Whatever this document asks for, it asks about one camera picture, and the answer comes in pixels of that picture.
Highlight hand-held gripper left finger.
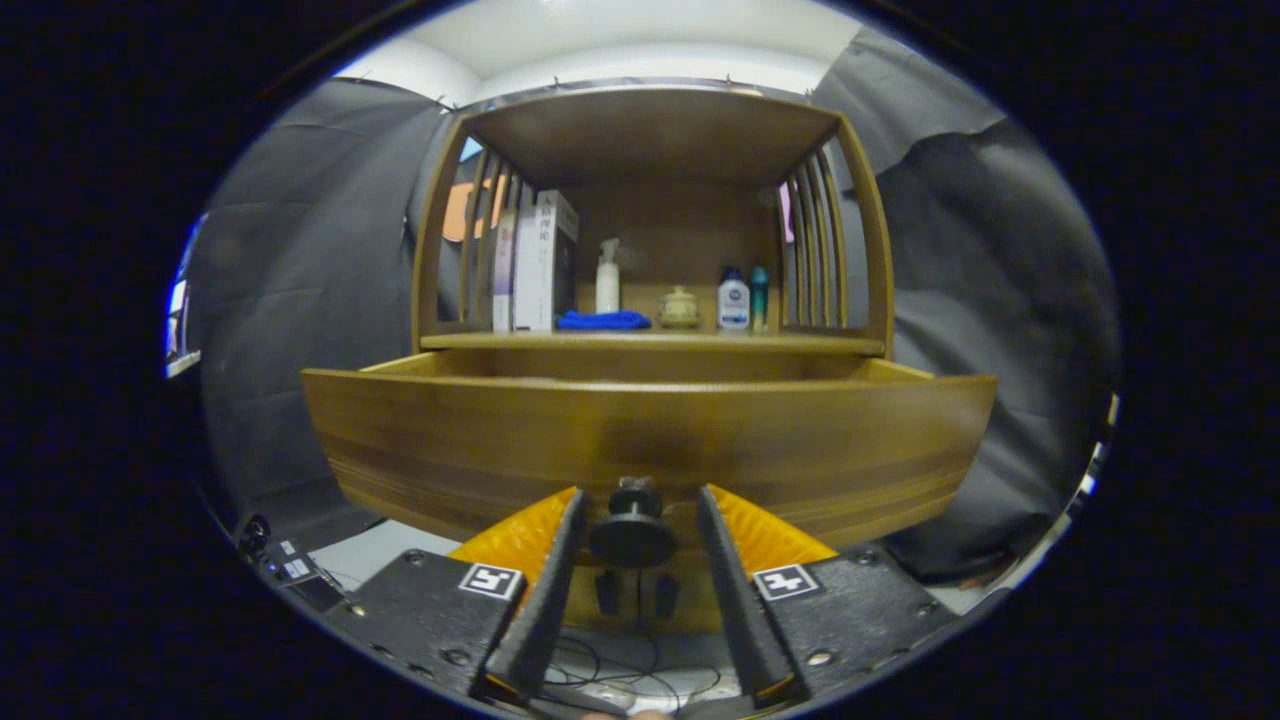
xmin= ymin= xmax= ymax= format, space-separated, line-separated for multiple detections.
xmin=330 ymin=487 xmax=588 ymax=701

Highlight white pump bottle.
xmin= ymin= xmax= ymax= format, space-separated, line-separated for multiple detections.
xmin=595 ymin=238 xmax=621 ymax=315

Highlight folded blue cloth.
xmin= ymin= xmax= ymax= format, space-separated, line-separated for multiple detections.
xmin=556 ymin=310 xmax=653 ymax=332

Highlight wooden cabinet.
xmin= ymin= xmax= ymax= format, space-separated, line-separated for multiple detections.
xmin=410 ymin=85 xmax=896 ymax=633

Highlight white lotion bottle blue cap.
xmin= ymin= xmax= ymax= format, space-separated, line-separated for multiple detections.
xmin=717 ymin=268 xmax=751 ymax=332

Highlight black floor cables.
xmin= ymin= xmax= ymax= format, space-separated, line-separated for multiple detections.
xmin=540 ymin=632 xmax=721 ymax=706

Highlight lidded ceramic tea cup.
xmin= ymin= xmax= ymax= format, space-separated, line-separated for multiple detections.
xmin=658 ymin=286 xmax=701 ymax=329

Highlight thin purple-spined book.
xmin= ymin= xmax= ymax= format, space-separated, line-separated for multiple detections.
xmin=492 ymin=208 xmax=517 ymax=333

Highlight thick white book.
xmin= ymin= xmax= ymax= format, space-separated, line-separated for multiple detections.
xmin=513 ymin=190 xmax=579 ymax=333

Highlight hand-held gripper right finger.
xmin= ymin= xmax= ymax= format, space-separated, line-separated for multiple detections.
xmin=697 ymin=484 xmax=963 ymax=706

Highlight black backdrop cloth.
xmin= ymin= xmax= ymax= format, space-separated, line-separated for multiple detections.
xmin=185 ymin=25 xmax=1121 ymax=586

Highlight wooden cabinet countertop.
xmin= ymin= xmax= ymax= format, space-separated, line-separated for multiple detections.
xmin=420 ymin=325 xmax=888 ymax=356

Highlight wooden drawer with black knob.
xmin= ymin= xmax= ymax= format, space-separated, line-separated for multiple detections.
xmin=302 ymin=350 xmax=998 ymax=571

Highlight wooden cabinet door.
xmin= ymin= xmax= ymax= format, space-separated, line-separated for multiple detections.
xmin=562 ymin=565 xmax=641 ymax=633
xmin=640 ymin=568 xmax=723 ymax=633

